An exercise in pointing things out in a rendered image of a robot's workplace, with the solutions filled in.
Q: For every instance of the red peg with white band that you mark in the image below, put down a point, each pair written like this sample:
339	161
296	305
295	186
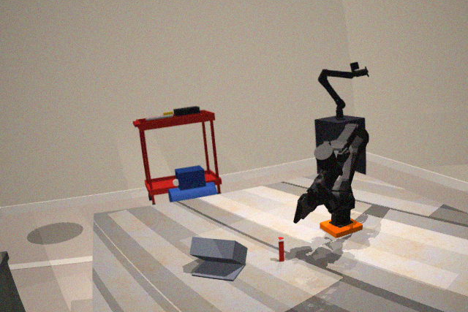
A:
281	249

